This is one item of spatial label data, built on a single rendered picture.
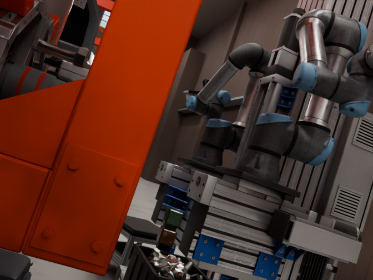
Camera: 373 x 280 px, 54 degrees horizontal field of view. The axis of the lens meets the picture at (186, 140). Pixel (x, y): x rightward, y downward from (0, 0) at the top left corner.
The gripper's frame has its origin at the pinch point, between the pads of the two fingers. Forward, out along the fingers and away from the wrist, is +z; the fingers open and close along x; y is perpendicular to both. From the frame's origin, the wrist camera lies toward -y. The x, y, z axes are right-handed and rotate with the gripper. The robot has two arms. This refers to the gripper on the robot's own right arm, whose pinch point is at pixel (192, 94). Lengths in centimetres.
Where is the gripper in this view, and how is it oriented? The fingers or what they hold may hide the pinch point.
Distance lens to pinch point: 234.3
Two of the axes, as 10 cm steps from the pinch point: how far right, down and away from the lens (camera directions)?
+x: 8.3, 1.9, 5.2
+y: -2.1, 9.8, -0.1
